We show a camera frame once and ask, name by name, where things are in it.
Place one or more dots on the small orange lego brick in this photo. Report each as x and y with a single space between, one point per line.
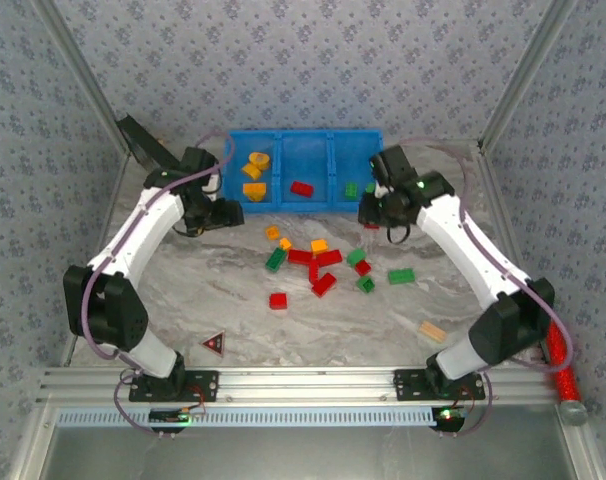
285 244
272 232

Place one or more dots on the small red lego brick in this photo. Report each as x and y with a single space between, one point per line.
363 267
278 301

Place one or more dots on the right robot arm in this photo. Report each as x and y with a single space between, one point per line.
463 250

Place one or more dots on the small green lego brick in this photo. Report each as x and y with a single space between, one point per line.
366 284

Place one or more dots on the black flat board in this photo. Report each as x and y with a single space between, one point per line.
138 140

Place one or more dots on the small wooden block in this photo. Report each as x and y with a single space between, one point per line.
432 331

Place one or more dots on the red triangle sign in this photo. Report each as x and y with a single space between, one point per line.
214 345

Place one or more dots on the small controller board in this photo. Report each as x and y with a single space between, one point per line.
168 416
449 419

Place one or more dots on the red glitter tube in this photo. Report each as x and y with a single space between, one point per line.
565 380

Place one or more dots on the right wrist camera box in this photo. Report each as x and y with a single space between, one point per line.
393 165

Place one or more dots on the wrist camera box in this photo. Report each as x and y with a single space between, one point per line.
393 165
198 160

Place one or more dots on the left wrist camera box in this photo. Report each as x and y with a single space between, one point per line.
198 160

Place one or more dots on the aluminium table end rail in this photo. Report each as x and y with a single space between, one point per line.
433 143

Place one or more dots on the aluminium table side rail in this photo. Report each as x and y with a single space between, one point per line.
108 215
498 200

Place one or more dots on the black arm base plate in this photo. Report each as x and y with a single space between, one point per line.
408 385
203 386

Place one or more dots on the aluminium mounting rail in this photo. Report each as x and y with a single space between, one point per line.
308 385

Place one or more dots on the aluminium frame post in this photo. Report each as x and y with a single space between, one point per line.
580 450
524 75
33 445

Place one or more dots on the aluminium lower frame post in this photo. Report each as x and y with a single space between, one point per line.
580 450
33 445

